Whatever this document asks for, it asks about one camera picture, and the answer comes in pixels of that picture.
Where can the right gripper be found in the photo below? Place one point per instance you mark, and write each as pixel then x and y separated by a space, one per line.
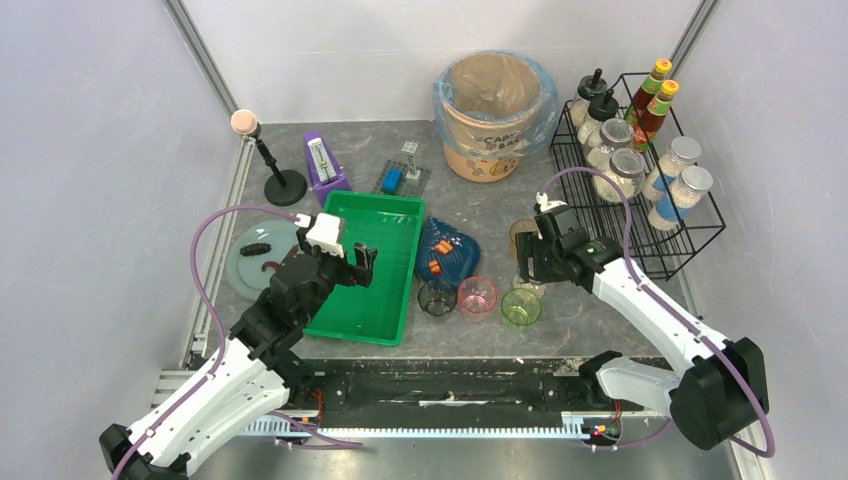
pixel 536 258

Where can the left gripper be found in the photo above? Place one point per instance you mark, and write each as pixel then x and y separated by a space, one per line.
pixel 348 266

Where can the amber glass cup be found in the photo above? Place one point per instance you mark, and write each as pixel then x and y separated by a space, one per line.
pixel 524 225

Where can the glass rice jar front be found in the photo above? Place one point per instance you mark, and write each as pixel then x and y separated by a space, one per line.
pixel 537 288

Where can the green glass cup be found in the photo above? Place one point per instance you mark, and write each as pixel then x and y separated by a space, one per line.
pixel 521 308

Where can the pink glass cup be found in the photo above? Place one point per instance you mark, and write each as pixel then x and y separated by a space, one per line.
pixel 477 297

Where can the round glass rice jar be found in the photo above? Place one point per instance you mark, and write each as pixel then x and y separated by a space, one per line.
pixel 613 134

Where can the tall bead jar silver lid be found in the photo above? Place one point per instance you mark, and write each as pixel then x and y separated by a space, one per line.
pixel 685 191

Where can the black-lid shaker jar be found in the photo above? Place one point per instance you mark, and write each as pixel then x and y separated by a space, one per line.
pixel 601 108
pixel 588 88

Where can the sauce bottle yellow cap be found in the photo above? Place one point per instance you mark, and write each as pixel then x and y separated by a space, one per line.
pixel 654 116
pixel 647 91

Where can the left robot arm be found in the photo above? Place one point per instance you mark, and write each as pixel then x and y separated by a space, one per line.
pixel 252 374

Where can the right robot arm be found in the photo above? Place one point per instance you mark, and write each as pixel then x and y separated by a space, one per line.
pixel 712 387

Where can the green plastic tray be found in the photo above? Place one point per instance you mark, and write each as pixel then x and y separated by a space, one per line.
pixel 375 314

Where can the dark clear glass cup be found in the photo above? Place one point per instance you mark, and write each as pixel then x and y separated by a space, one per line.
pixel 437 298

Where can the dark blue plate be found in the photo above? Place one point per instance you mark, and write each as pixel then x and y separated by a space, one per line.
pixel 446 253

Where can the grey lego baseplate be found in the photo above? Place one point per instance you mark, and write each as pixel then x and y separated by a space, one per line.
pixel 404 188

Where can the blue lego brick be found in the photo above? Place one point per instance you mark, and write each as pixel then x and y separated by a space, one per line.
pixel 392 181

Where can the brown curled food piece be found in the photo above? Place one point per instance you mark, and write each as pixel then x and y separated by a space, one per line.
pixel 271 266

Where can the purple metronome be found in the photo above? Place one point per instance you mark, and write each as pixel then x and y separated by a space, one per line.
pixel 324 172

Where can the grey lego tower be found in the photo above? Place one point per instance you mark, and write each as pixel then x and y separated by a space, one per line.
pixel 413 172

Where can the black stand wooden ball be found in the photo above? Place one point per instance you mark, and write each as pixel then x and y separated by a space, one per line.
pixel 283 187

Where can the dark spiky food piece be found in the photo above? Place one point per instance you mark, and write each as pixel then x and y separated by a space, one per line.
pixel 255 249

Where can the light blue plate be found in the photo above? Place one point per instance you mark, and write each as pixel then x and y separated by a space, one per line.
pixel 244 273

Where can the tan capybara trash bin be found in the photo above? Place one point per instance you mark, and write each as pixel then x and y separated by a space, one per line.
pixel 492 109

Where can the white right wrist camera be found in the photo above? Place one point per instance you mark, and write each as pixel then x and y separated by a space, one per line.
pixel 544 204

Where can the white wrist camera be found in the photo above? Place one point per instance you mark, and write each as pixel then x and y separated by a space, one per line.
pixel 323 231
pixel 544 204

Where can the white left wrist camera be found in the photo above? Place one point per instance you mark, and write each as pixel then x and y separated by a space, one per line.
pixel 323 231

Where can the black wire rack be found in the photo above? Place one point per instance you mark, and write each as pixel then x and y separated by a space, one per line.
pixel 661 253

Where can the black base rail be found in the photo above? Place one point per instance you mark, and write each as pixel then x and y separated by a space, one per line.
pixel 449 393

